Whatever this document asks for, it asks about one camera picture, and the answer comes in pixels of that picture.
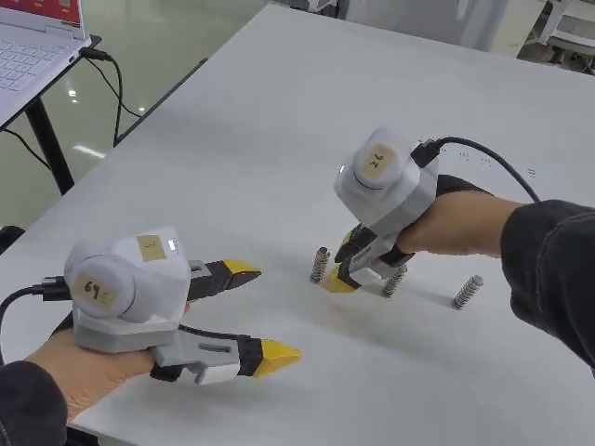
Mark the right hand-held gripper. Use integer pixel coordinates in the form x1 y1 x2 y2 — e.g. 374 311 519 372
324 127 441 295

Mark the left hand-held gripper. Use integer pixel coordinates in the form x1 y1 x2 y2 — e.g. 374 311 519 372
63 225 304 387

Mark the metal coil spring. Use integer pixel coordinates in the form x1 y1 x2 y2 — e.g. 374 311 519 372
381 266 408 299
310 246 330 283
451 274 485 309

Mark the person's left forearm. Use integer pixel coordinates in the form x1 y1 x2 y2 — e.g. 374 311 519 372
0 360 70 446

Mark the person's right hand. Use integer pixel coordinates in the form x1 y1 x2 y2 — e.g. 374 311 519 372
394 174 527 257

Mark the person's left hand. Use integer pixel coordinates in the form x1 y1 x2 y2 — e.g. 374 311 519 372
22 332 155 425

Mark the black laptop stand table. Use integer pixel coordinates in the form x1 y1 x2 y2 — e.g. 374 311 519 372
0 33 104 197

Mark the white laptop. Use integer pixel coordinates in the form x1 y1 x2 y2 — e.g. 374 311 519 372
0 0 94 129

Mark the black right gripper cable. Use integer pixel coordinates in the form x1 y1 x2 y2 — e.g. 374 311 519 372
410 136 543 203

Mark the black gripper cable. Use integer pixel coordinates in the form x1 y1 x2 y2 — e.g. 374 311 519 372
410 136 543 203
0 275 72 368

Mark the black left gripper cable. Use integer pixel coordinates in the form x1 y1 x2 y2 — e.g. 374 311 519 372
0 275 72 368

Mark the black laptop cable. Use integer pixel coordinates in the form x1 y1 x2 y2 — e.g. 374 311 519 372
80 47 143 149

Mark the white background shelf frame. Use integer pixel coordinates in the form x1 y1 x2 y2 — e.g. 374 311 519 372
514 0 595 76

